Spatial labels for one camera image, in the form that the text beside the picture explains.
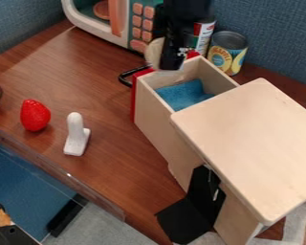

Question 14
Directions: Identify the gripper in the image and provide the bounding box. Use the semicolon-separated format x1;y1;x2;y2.
158;26;194;71

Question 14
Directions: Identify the drawer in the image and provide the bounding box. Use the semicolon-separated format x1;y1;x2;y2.
117;50;242;193

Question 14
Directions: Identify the beige round toy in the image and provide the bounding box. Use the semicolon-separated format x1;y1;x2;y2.
142;36;166;69

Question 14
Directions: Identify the red and white can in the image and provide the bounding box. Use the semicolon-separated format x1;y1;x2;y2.
191;18;219;57

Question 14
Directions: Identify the blue cloth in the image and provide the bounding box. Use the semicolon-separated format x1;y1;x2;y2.
153;78;217;112

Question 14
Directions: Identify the yellow and blue can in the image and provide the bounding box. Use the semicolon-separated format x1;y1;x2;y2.
207;30;251;77

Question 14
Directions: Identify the toy microwave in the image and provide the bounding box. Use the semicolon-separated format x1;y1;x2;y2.
59;0;166;56

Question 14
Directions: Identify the cabinet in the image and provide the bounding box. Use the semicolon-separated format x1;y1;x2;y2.
168;77;306;245

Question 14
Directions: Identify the white toy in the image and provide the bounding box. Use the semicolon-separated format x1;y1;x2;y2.
62;111;92;157

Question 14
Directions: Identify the red toy strawberry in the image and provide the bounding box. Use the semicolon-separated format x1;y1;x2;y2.
18;99;53;133

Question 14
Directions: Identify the black bracket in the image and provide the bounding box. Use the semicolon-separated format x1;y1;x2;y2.
154;165;229;245

